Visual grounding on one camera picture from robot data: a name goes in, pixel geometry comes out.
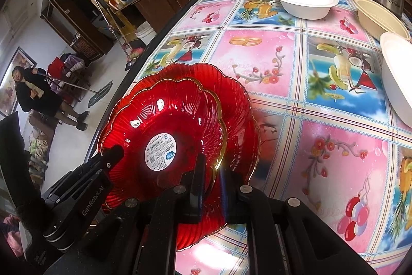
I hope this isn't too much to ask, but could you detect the flat floor mop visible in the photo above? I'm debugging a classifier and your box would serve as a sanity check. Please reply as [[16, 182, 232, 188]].
[[41, 73, 114, 109]]

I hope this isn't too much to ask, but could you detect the beige paper bowl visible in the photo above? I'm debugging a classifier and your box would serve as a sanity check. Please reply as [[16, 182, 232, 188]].
[[352, 0, 412, 42]]

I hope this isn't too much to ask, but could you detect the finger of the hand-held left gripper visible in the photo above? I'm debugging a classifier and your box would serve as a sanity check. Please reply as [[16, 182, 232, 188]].
[[84, 145, 125, 178]]

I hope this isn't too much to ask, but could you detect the white paper bowl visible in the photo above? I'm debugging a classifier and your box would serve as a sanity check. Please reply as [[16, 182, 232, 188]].
[[379, 32, 412, 128], [271, 0, 339, 20]]

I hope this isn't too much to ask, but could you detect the small red glass plate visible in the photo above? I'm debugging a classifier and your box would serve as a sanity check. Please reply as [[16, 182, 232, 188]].
[[98, 78, 228, 218]]

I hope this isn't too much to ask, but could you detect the printed fruit tablecloth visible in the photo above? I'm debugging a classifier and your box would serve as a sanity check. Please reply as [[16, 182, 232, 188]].
[[86, 0, 412, 275]]

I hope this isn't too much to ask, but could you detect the framed wall picture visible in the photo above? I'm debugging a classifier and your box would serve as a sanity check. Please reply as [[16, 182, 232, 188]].
[[0, 46, 38, 117]]

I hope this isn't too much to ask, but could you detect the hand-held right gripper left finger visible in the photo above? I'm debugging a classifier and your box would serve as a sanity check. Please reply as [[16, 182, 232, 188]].
[[42, 154, 207, 275]]

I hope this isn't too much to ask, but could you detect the white plastic bucket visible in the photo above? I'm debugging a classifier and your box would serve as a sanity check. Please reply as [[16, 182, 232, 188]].
[[135, 22, 157, 46]]

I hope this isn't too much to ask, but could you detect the person's left forearm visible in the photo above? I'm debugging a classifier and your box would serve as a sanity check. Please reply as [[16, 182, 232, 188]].
[[0, 112, 49, 226]]

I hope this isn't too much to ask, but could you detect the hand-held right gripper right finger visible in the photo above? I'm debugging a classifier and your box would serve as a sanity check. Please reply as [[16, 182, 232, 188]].
[[221, 169, 378, 275]]

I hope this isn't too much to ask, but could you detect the broom with colourful head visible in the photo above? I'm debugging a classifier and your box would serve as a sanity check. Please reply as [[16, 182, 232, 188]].
[[91, 0, 144, 60]]

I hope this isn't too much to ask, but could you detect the large red glass plate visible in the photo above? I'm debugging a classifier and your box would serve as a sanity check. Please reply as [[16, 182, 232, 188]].
[[103, 62, 261, 252]]

